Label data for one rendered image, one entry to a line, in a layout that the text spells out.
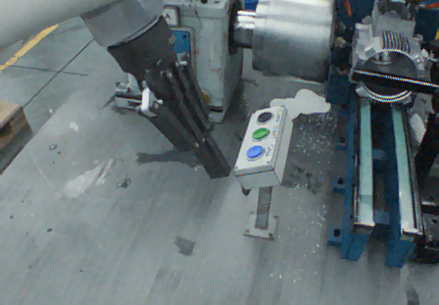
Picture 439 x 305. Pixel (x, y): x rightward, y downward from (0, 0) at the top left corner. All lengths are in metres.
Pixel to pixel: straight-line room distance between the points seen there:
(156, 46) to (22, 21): 0.24
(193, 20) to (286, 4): 0.24
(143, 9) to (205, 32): 0.61
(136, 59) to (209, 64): 0.64
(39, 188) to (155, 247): 0.36
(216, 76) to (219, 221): 0.39
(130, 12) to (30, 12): 0.21
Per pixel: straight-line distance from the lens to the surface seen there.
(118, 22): 0.44
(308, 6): 1.06
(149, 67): 0.47
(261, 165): 0.68
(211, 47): 1.07
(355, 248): 0.88
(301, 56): 1.04
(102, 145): 1.17
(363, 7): 1.22
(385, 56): 1.28
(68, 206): 1.04
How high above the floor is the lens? 1.55
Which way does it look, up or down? 42 degrees down
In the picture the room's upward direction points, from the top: straight up
